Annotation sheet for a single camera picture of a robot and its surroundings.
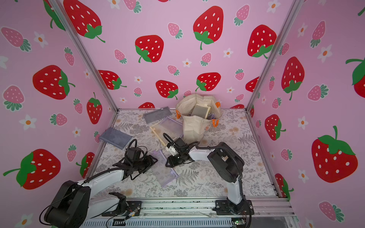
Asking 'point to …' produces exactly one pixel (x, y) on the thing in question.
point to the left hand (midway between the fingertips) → (156, 162)
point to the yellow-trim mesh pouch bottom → (201, 110)
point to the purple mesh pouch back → (174, 127)
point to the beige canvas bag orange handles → (194, 127)
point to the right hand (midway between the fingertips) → (165, 167)
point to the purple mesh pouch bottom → (165, 175)
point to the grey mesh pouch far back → (157, 115)
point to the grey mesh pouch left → (115, 137)
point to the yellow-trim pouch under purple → (159, 128)
